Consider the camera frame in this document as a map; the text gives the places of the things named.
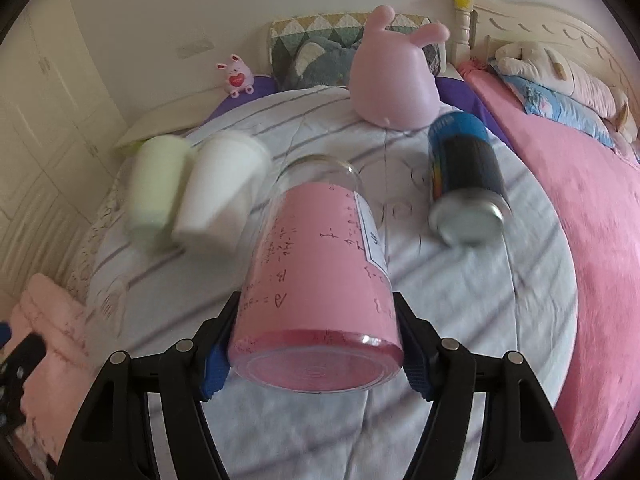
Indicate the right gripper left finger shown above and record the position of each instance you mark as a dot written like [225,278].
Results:
[111,437]

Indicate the pink labelled glass jar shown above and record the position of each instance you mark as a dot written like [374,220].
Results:
[316,312]

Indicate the pale green cup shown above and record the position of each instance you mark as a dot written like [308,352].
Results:
[158,178]

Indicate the white paper cup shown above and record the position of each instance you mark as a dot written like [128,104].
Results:
[221,192]

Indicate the folded pink quilt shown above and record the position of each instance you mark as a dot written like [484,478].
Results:
[55,390]

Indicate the heart pattern bed sheet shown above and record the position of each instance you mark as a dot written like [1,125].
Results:
[109,212]

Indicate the black blue drink can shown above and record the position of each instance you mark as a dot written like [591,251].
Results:
[469,204]

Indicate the white wardrobe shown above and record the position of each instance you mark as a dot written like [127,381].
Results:
[59,126]

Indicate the pink fleece blanket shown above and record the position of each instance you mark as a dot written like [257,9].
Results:
[596,194]

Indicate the cream bedside table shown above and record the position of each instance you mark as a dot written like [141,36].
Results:
[176,116]

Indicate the blue cartoon pillow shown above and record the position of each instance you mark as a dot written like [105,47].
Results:
[543,102]

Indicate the small pink bunny figure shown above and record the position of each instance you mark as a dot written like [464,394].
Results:
[238,78]

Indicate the white pink plush dog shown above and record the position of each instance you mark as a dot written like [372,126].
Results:
[546,66]

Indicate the large pink rabbit toy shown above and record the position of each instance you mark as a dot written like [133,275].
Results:
[390,83]

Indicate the cream wooden headboard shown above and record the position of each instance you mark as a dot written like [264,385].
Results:
[483,26]

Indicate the white wall outlet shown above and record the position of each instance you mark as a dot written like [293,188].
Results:
[193,48]

